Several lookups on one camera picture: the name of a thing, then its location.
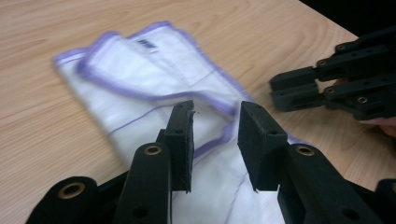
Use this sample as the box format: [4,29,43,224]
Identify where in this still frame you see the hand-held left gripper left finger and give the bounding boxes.
[113,100,196,224]

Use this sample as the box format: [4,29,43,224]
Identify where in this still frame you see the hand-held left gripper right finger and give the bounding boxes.
[237,100,384,224]

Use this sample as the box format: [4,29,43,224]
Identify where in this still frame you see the white cloth with purple edge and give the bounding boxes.
[51,20,313,224]

